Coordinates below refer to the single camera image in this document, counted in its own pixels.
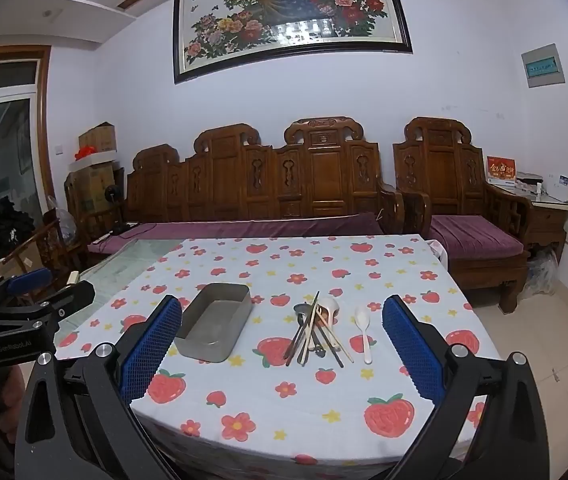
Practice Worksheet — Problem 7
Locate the dark brown chopstick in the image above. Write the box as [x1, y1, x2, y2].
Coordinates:
[284, 292, 319, 362]
[320, 326, 345, 368]

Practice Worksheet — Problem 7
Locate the carved wooden armchair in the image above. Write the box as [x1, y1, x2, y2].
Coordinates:
[392, 116, 532, 313]

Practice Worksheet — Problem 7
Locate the carved wooden sofa bench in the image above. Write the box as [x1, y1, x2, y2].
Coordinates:
[64, 116, 407, 271]

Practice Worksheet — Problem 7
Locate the white speckled ladle spoon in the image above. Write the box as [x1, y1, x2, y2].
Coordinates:
[297, 296, 341, 366]

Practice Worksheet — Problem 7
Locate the light wooden chopstick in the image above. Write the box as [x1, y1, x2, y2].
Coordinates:
[319, 309, 355, 363]
[291, 290, 321, 356]

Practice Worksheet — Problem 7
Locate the clear plastic bags heap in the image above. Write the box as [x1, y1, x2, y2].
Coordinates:
[521, 250, 562, 301]

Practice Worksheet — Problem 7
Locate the small brown cardboard box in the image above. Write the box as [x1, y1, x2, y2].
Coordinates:
[78, 121, 117, 153]

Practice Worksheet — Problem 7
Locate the long purple sofa cushion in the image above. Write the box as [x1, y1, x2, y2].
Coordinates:
[86, 212, 385, 256]

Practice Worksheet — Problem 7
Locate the grey wall electrical panel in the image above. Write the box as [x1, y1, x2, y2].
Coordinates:
[520, 44, 566, 89]

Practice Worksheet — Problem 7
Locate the strawberry flower print tablecloth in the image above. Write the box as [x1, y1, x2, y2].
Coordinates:
[54, 234, 490, 466]

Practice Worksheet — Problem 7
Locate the square purple armchair cushion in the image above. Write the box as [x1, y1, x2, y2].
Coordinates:
[429, 214, 525, 261]

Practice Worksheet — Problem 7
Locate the crumpled clear plastic bag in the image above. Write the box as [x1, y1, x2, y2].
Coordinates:
[46, 195, 77, 246]

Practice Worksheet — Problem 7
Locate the wooden side chair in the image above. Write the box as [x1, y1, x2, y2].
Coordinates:
[0, 220, 85, 281]

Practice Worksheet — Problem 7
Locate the black standing fan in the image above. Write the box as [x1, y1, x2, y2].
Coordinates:
[104, 185, 127, 233]

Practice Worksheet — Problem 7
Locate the white device box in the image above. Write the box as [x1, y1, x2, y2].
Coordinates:
[546, 174, 568, 203]

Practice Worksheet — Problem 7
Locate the framed peacock flower painting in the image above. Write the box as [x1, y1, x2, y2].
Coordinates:
[172, 0, 413, 86]

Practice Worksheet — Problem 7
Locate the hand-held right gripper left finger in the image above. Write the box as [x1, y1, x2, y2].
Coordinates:
[14, 294, 185, 480]

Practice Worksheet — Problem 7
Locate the small white plastic spoon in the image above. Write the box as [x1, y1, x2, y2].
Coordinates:
[355, 306, 374, 364]

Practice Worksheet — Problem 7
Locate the wooden side table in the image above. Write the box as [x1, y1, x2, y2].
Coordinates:
[489, 182, 568, 266]

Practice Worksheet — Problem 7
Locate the flat white box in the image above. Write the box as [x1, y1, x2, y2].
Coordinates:
[68, 150, 117, 171]

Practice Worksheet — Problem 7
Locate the wooden door frame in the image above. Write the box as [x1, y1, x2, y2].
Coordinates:
[0, 45, 55, 221]

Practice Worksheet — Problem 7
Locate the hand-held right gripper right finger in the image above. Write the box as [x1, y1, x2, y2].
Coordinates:
[381, 294, 550, 480]

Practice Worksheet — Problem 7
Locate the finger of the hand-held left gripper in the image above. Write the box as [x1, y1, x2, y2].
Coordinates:
[0, 281, 96, 322]
[0, 267, 54, 306]

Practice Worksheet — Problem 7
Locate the pile of black clothes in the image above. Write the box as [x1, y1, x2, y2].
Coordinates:
[0, 197, 35, 266]

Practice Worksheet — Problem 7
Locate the rectangular metal tin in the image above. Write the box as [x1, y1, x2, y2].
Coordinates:
[174, 282, 254, 362]

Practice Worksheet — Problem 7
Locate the large brown cardboard box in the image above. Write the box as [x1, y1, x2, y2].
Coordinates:
[66, 162, 117, 221]

